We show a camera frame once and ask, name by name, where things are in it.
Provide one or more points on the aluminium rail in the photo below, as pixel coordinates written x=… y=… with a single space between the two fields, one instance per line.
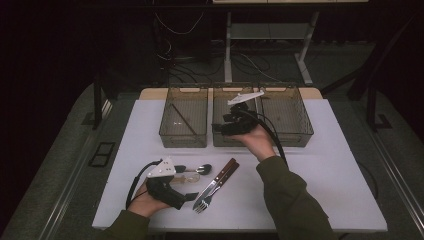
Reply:
x=400 y=186
x=71 y=186

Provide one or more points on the black stand post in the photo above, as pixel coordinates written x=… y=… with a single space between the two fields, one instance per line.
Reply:
x=97 y=106
x=371 y=106

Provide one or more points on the person's left hand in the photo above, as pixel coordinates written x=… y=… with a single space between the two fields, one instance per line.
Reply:
x=143 y=205

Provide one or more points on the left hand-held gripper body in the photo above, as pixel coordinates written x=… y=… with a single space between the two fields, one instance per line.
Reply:
x=163 y=190

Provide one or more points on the brown chopstick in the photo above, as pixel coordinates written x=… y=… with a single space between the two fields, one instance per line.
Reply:
x=184 y=119

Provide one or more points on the white metal stand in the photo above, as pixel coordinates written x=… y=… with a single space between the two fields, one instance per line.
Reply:
x=228 y=50

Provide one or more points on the smoky plastic bin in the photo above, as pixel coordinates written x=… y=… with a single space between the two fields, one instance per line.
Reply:
x=286 y=120
x=186 y=141
x=220 y=141

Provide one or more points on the clear amber plastic spoon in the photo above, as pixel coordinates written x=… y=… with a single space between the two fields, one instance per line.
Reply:
x=190 y=178

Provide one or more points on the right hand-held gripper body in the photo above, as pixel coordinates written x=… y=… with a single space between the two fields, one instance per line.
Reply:
x=245 y=121

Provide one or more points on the metal spoon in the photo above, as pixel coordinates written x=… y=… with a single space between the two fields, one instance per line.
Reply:
x=204 y=169

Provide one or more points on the person's right hand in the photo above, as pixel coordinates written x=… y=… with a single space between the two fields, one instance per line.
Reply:
x=260 y=143

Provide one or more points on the black floor frame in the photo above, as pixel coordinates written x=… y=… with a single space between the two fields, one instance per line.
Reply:
x=102 y=154

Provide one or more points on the black diagonal stand strut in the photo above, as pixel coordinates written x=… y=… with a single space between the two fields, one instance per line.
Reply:
x=356 y=90

